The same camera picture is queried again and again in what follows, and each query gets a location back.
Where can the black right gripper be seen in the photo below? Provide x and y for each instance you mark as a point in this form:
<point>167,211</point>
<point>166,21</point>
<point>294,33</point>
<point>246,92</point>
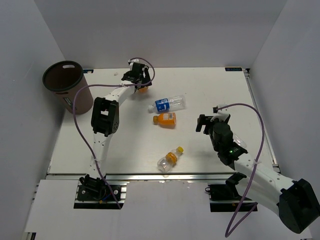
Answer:
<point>202,120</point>

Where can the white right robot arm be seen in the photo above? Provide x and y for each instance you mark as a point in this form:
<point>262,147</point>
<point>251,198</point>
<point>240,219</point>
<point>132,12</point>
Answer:
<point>293,201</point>

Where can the blue table label sticker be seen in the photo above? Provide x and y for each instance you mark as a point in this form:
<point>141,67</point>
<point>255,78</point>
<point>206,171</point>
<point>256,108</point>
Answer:
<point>233,69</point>

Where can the brown cylindrical bin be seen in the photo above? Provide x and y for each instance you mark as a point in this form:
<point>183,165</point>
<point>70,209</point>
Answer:
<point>66,80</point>

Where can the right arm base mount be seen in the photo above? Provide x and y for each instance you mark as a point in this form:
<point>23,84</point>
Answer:
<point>224,198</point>

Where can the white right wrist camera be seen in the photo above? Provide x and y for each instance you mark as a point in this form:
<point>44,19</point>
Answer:
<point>220,113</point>

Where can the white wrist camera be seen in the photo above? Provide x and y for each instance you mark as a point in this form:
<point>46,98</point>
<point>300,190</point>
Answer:
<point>132,61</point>
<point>220,113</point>

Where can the aluminium front rail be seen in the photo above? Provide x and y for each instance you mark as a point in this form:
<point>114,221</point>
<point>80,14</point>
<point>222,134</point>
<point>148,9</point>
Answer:
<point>170,177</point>

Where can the orange juice bottle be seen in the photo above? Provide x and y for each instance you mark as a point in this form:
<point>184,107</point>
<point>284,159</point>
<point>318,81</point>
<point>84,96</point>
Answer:
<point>165,120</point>

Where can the small clear yellow-cap bottle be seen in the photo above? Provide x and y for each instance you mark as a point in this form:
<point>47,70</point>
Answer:
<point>166,163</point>

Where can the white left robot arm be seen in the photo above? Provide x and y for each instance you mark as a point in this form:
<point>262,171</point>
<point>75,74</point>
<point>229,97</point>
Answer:
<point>105,118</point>

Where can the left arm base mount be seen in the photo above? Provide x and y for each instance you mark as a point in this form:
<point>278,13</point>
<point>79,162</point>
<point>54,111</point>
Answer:
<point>94,194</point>

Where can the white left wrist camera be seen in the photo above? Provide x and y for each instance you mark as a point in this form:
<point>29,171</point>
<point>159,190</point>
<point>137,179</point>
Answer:
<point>132,61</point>

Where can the small sticker near bin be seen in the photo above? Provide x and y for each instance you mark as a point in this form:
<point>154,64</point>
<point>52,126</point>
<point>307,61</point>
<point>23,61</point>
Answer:
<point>88,71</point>

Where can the blue label clear bottle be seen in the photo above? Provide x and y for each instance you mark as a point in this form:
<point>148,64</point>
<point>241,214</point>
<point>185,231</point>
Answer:
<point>164,105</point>

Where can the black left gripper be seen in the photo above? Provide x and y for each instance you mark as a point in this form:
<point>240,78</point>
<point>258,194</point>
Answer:
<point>145,80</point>

